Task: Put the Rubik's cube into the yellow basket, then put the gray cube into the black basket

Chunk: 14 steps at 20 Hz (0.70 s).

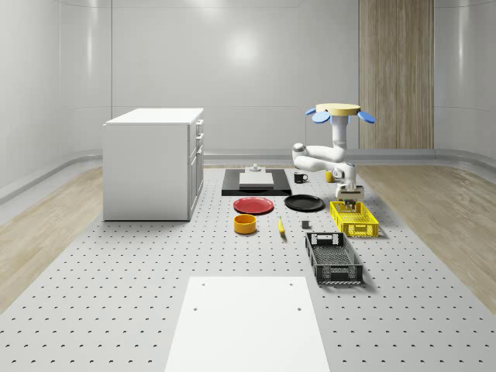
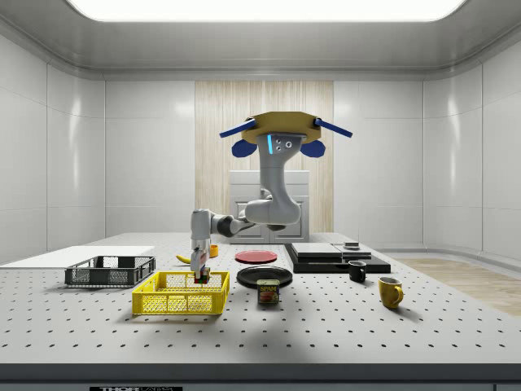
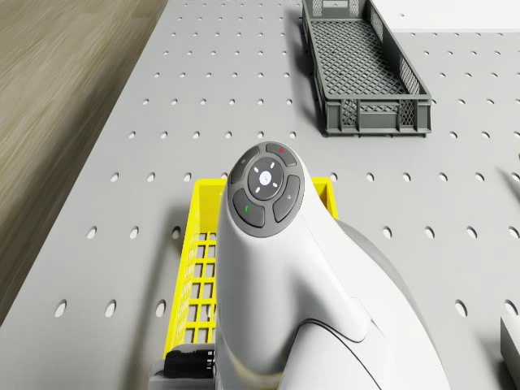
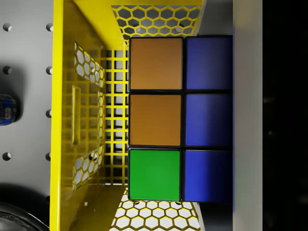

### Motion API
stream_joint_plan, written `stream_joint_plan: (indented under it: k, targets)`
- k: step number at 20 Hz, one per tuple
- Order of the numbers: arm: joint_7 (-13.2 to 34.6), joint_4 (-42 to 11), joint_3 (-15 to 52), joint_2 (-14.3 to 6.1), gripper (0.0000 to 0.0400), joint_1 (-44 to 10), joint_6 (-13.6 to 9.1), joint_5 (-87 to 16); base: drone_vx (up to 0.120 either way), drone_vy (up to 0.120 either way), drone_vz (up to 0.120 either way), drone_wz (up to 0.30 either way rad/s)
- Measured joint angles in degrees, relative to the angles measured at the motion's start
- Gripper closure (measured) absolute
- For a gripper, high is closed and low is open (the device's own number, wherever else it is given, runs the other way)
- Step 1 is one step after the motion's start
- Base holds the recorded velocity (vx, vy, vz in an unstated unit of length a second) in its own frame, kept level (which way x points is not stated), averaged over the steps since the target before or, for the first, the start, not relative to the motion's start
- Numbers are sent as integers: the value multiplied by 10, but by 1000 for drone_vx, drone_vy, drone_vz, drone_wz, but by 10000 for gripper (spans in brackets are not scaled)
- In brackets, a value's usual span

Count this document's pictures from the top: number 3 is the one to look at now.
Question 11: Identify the dark grey basket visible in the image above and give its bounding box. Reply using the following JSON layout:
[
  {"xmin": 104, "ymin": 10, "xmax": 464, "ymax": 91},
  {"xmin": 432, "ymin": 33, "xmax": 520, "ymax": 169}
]
[{"xmin": 301, "ymin": 0, "xmax": 433, "ymax": 138}]

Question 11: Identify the grey cube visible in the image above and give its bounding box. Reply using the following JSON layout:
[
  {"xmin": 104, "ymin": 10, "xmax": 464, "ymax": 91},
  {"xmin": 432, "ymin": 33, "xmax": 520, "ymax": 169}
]
[{"xmin": 500, "ymin": 314, "xmax": 520, "ymax": 366}]

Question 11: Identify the yellow basket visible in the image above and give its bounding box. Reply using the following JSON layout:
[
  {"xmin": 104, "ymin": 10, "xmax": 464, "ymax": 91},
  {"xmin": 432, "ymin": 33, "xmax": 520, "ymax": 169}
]
[{"xmin": 162, "ymin": 176, "xmax": 339, "ymax": 362}]

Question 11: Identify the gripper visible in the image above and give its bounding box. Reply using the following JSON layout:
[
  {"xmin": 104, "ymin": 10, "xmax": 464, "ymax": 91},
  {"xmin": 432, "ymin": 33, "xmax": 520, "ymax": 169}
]
[{"xmin": 148, "ymin": 343, "xmax": 217, "ymax": 390}]

